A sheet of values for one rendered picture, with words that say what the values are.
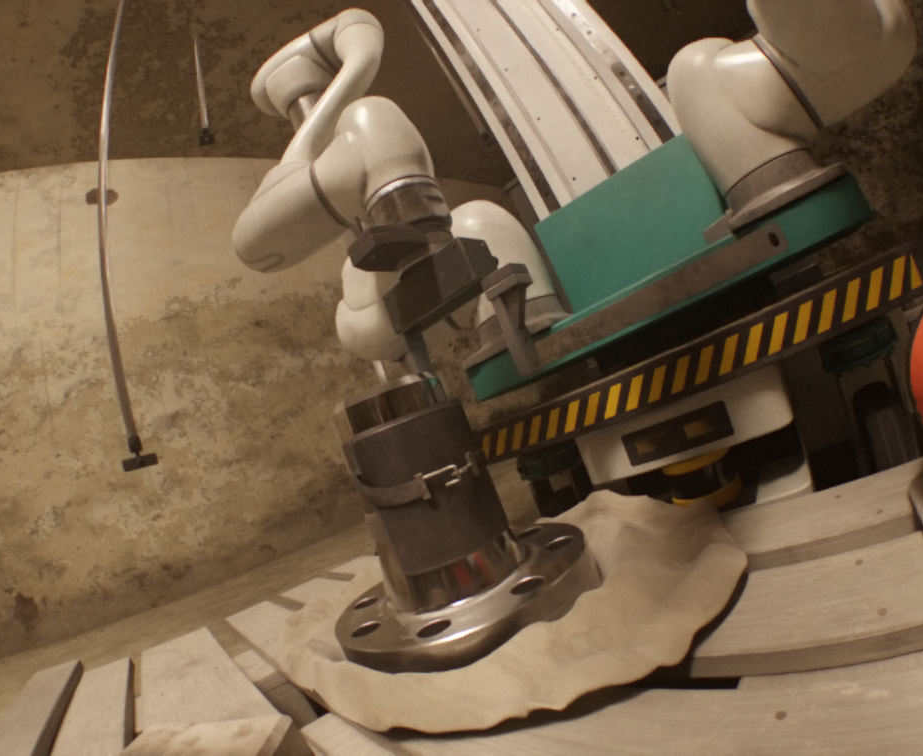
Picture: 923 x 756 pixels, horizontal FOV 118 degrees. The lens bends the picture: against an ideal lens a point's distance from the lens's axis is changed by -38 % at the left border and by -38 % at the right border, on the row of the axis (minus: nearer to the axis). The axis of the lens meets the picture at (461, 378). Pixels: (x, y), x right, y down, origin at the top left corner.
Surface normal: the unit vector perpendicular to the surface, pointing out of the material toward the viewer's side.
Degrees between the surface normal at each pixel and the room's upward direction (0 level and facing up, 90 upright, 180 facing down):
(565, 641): 46
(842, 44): 140
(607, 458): 90
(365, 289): 96
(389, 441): 90
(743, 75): 84
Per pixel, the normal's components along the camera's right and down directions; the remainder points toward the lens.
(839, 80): -0.35, 0.83
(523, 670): -0.55, -0.56
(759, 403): -0.62, 0.17
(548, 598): 0.51, -0.30
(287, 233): 0.01, 0.63
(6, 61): 0.37, 0.92
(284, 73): -0.20, 0.26
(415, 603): -0.48, -0.13
